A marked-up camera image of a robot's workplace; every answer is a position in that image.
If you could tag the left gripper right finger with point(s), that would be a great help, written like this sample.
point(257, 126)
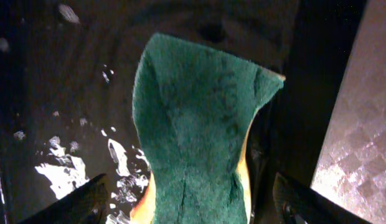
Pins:
point(297, 203)

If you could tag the brown plastic serving tray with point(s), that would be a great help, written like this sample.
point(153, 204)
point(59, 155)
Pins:
point(351, 171)

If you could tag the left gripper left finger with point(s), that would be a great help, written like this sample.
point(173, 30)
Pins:
point(85, 205)

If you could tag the green and yellow sponge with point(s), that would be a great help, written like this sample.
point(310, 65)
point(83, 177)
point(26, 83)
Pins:
point(193, 107)

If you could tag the small black tray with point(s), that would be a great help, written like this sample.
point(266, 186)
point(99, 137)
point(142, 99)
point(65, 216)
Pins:
point(67, 70)

